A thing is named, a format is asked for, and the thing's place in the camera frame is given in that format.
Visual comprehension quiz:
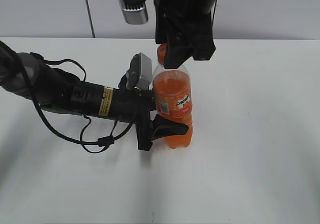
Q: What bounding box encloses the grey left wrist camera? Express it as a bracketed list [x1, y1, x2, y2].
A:
[125, 52, 153, 90]

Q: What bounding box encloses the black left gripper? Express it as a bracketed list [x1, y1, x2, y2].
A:
[111, 89, 189, 151]

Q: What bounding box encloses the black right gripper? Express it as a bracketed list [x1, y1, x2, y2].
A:
[153, 0, 216, 69]

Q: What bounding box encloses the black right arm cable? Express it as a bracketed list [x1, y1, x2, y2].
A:
[211, 0, 221, 27]

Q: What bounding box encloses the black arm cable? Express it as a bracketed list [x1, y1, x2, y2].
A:
[211, 0, 221, 27]
[14, 58, 137, 154]

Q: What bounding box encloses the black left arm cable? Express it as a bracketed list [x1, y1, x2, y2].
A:
[14, 58, 137, 154]

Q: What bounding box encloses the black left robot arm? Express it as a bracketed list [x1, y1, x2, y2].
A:
[0, 43, 189, 151]

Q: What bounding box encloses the orange soda bottle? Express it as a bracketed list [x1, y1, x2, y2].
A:
[151, 62, 195, 150]

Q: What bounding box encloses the orange bottle cap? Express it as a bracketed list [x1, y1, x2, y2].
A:
[157, 43, 168, 66]

